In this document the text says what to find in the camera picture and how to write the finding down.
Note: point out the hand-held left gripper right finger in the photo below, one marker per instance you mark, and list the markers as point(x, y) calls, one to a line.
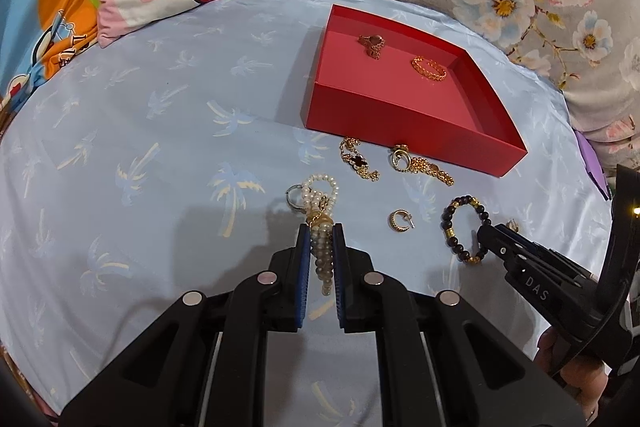
point(340, 282)

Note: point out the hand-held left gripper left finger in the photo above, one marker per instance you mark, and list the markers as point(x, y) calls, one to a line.
point(302, 279)

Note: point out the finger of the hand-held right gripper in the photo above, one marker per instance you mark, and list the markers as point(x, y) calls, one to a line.
point(540, 287)
point(545, 257)

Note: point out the gold hoop earring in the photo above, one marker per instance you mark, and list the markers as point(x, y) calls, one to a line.
point(392, 222)
point(511, 224)

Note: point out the red cardboard box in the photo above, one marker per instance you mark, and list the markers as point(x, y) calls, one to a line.
point(400, 117)

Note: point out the person's right hand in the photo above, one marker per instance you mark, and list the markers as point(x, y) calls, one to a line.
point(580, 382)

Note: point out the purple box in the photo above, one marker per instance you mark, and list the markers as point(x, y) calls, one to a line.
point(590, 162)

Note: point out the light blue palm bedsheet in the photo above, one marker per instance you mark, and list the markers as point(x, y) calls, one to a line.
point(150, 157)

